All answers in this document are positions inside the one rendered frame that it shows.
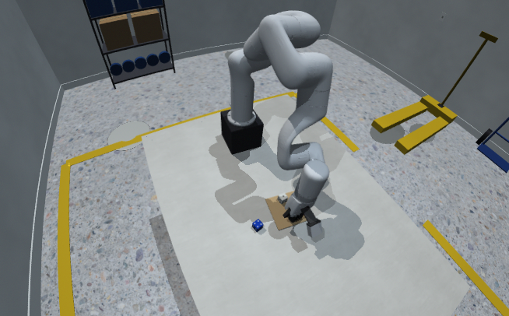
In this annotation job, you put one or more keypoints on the grey die with black pips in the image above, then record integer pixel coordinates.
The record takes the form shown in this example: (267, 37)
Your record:
(282, 198)

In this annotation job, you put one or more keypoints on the blue die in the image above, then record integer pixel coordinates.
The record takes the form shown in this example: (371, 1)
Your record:
(257, 225)

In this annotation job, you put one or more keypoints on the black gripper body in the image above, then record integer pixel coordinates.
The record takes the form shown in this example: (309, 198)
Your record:
(296, 205)

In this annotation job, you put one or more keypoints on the tan flat mat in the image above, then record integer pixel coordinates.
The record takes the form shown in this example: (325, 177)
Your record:
(277, 211)

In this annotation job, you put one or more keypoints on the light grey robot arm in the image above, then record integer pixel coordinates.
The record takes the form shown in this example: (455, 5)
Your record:
(310, 71)

